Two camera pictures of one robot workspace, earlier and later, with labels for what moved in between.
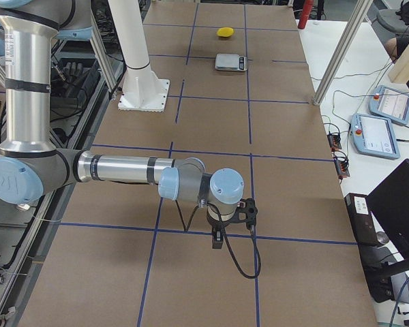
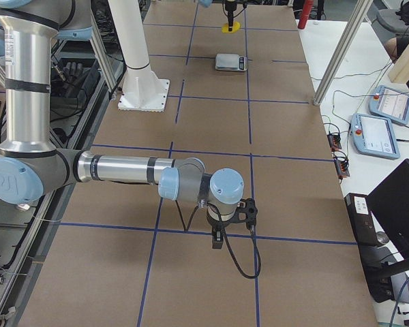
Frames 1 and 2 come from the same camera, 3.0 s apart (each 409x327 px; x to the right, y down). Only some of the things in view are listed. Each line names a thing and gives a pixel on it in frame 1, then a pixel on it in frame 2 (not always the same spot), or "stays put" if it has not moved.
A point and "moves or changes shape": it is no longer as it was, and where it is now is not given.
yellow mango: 225,32 moves or changes shape
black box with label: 362,219 stays put
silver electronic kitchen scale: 230,62 stays put
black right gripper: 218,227 stays put
